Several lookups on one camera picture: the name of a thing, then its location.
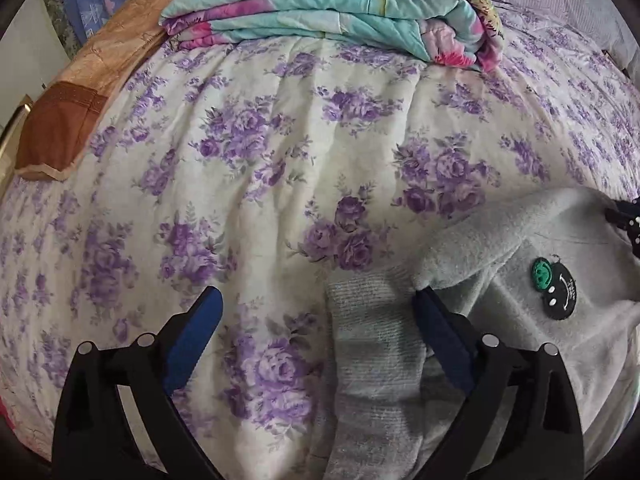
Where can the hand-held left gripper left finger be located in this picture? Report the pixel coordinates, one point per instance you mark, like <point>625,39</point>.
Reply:
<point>197,332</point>

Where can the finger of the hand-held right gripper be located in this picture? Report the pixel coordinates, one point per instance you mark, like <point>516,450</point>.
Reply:
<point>627,225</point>

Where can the grey knit sweater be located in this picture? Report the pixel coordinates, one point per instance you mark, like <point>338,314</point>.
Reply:
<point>505,270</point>

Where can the purple floral bed sheet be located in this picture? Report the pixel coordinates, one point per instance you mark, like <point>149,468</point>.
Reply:
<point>280,160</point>

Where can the folded turquoise pink floral quilt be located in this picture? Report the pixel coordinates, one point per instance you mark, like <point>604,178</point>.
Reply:
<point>350,7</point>

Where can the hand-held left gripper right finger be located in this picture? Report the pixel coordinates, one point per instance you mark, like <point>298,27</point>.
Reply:
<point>440,332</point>

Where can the brown orange blanket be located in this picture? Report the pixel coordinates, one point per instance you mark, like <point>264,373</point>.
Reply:
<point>85,85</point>

